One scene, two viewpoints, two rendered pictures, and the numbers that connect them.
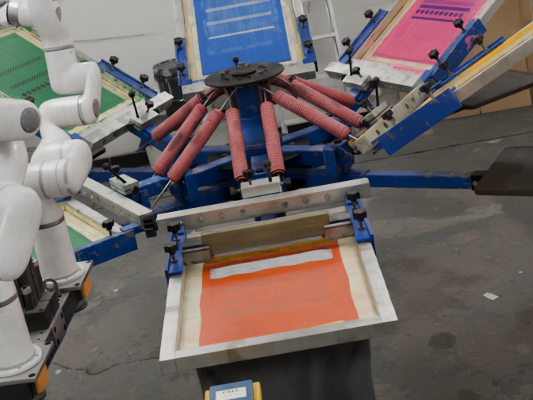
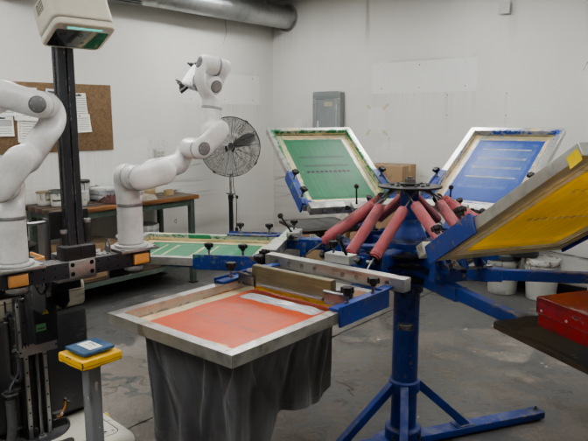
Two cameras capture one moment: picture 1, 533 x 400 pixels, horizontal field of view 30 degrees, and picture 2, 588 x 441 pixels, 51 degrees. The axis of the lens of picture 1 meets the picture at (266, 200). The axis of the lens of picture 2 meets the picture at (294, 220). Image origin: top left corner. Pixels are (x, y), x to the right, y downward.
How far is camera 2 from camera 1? 177 cm
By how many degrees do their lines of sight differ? 39
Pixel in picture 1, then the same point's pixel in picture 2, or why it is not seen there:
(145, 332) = (360, 368)
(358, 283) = not seen: hidden behind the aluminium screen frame
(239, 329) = (182, 323)
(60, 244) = (126, 220)
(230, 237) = (268, 274)
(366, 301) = not seen: hidden behind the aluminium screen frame
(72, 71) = (207, 122)
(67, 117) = (185, 149)
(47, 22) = (199, 86)
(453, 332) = not seen: outside the picture
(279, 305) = (227, 322)
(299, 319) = (214, 333)
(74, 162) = (143, 168)
